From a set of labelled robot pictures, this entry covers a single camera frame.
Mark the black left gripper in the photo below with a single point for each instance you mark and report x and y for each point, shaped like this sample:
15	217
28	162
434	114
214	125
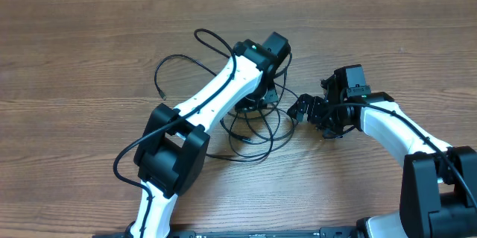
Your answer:
273	98

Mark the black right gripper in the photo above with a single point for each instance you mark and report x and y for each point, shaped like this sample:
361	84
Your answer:
311	109

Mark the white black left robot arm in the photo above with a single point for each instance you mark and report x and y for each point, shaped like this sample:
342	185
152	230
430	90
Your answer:
171	152

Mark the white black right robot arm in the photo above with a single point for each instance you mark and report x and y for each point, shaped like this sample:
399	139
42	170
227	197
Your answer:
438	190

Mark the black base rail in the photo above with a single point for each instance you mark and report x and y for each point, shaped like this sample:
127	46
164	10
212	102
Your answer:
324	232

